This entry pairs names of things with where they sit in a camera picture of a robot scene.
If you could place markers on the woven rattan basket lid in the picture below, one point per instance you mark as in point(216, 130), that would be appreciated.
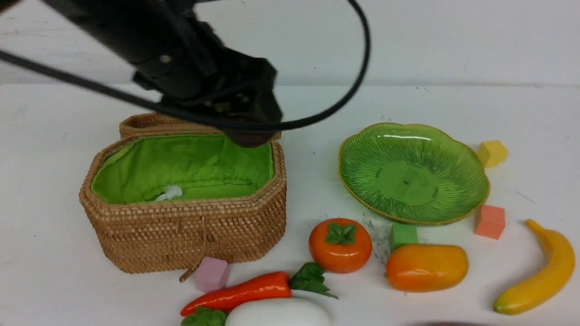
point(157, 124)

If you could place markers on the woven rattan basket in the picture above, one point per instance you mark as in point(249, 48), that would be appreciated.
point(162, 202)

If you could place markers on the orange toy carrot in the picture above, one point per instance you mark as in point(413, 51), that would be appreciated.
point(310, 278)

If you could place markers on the yellow toy banana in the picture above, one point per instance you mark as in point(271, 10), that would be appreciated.
point(553, 277)

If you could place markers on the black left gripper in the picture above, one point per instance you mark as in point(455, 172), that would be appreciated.
point(217, 87)

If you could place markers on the white toy radish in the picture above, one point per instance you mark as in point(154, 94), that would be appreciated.
point(293, 311)

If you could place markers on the orange toy persimmon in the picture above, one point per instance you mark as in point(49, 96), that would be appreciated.
point(340, 245)

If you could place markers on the orange toy mango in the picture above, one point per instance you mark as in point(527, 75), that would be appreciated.
point(426, 267)

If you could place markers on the green foam cube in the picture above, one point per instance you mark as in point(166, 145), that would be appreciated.
point(402, 234)

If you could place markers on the orange foam cube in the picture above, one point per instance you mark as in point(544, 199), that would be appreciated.
point(490, 222)

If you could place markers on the yellow foam cube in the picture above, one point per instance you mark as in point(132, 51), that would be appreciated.
point(491, 153)

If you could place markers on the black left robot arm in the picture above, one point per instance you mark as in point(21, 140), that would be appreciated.
point(120, 25)

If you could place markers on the pink foam cube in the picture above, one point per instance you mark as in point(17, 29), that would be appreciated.
point(211, 275)

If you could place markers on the purple toy mangosteen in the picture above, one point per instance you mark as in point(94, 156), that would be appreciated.
point(249, 139)

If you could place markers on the green glass leaf plate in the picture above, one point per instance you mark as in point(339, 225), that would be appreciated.
point(414, 174)

